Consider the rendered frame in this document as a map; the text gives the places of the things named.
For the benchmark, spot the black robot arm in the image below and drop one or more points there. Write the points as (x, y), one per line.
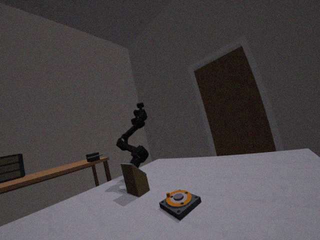
(139, 154)

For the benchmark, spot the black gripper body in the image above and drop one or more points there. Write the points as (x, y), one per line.
(140, 106)

